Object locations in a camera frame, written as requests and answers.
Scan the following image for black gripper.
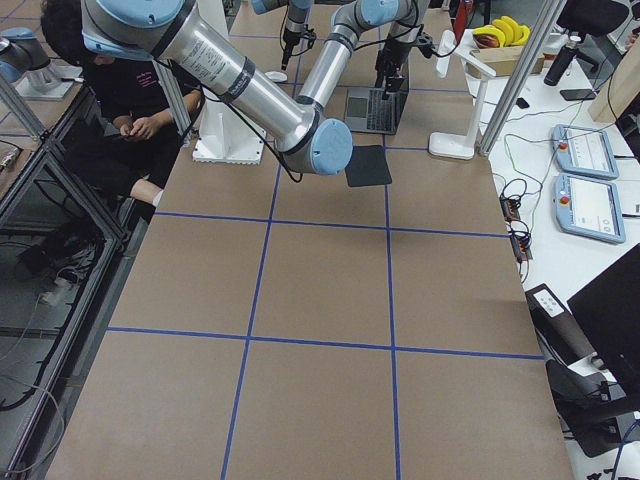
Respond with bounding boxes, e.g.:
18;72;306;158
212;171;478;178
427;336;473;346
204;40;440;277
281;17;316;71
374;33;433;100

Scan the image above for white wireless mouse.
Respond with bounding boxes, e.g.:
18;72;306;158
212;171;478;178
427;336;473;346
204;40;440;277
265;71;288;83

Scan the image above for grey laptop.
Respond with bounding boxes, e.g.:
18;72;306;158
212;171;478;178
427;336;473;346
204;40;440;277
344;60;410;135

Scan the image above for black mouse pad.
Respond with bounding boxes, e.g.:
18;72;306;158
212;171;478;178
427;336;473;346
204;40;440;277
345;145;392;188

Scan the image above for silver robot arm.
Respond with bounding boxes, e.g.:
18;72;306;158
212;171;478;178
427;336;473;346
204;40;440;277
81;1;429;175
251;0;317;71

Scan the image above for white desk lamp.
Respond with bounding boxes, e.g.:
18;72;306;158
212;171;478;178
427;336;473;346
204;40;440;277
428;28;500;161

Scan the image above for red cylinder container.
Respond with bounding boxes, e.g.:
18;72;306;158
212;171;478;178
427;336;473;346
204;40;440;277
453;0;474;43

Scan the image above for cardboard box on desk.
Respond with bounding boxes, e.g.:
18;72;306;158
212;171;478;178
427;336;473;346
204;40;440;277
466;46;545;78

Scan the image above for yellow bananas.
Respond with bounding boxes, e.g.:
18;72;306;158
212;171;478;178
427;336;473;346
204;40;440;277
472;16;531;49

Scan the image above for black water bottle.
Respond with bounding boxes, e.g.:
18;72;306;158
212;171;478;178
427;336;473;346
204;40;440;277
544;35;581;86

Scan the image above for black smartphone on desk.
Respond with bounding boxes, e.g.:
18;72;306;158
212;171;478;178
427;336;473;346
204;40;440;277
560;88;597;102

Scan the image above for seated person in black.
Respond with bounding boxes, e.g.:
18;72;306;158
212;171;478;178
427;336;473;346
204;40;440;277
41;1;183;221

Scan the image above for teach pendant far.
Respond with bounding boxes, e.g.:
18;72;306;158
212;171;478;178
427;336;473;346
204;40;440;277
551;124;619;180

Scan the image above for teach pendant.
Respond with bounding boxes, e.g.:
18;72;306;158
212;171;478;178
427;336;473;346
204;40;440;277
553;173;626;244
551;124;619;180

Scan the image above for teach pendant near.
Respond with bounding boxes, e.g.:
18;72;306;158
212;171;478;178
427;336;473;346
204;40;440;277
553;173;626;244

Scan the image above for black monitor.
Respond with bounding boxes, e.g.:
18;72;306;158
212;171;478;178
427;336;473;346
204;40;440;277
568;246;639;391

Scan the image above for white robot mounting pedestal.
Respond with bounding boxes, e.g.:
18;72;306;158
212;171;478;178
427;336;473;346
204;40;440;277
193;90;265;165

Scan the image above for aluminium frame post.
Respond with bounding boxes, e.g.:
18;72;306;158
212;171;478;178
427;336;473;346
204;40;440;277
478;0;566;157

